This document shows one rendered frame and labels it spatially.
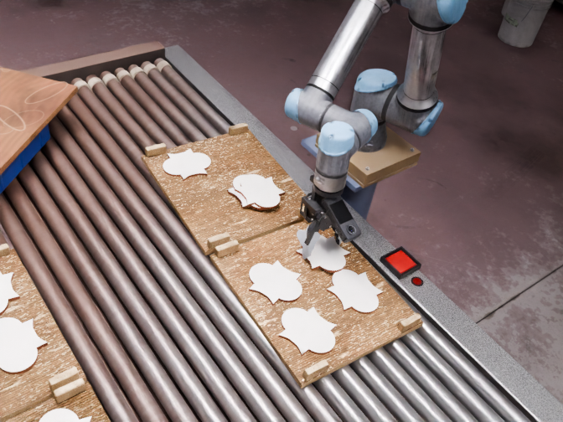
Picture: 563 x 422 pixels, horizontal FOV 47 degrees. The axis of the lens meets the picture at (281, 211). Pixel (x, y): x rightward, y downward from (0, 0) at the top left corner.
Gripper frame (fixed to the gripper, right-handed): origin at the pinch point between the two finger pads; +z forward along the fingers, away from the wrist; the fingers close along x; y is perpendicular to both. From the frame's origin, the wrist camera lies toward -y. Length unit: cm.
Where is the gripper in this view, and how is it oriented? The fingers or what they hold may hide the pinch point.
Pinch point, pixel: (323, 251)
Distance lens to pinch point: 162.1
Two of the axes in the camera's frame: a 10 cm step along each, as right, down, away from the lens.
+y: -5.4, -5.7, 6.1
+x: -8.4, 3.0, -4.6
